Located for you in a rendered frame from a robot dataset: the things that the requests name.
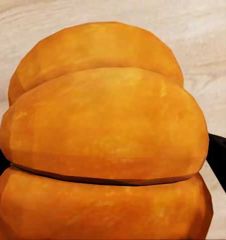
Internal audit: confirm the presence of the pumpkin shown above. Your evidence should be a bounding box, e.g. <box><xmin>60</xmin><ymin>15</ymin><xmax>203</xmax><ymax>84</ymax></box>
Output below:
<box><xmin>0</xmin><ymin>21</ymin><xmax>213</xmax><ymax>240</ymax></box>

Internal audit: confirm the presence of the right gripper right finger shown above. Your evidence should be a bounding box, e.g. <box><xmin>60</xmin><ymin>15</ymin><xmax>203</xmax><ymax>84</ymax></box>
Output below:
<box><xmin>206</xmin><ymin>133</ymin><xmax>226</xmax><ymax>192</ymax></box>

